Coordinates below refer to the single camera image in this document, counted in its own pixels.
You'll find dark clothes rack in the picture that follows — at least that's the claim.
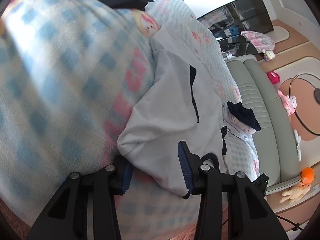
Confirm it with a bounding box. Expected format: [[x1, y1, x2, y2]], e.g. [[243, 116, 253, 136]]
[[197, 0, 273, 56]]

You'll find red round plush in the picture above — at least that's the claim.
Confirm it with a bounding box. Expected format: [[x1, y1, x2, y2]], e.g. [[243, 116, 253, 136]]
[[266, 71, 280, 85]]

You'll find black cable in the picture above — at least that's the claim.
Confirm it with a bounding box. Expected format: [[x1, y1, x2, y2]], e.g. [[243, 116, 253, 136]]
[[274, 214, 304, 231]]

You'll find navy folded garment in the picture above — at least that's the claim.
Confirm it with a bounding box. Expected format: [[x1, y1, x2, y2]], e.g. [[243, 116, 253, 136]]
[[227, 101, 261, 131]]

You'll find white folded clothes stack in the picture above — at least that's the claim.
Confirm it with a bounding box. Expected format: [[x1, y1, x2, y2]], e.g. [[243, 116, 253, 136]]
[[223, 108, 256, 141]]

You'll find orange doll toy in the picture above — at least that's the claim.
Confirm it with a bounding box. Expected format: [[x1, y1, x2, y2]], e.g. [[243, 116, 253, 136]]
[[279, 167, 315, 204]]

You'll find pink bunny plush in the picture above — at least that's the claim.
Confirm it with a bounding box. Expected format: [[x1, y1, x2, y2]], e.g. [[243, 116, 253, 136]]
[[277, 90, 297, 115]]

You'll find blue checkered cartoon blanket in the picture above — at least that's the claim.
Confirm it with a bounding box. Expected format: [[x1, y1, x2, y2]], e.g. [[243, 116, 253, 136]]
[[0, 0, 262, 240]]

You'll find light grey navy-trimmed t-shirt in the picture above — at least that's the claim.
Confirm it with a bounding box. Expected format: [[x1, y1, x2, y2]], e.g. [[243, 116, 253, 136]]
[[117, 22, 226, 198]]

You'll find grey padded headboard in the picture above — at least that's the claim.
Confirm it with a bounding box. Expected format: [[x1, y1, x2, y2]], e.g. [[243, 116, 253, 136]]
[[226, 55, 300, 194]]

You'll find pink patterned cloth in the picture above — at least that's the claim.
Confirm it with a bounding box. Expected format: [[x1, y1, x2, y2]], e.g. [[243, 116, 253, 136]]
[[241, 31, 275, 53]]

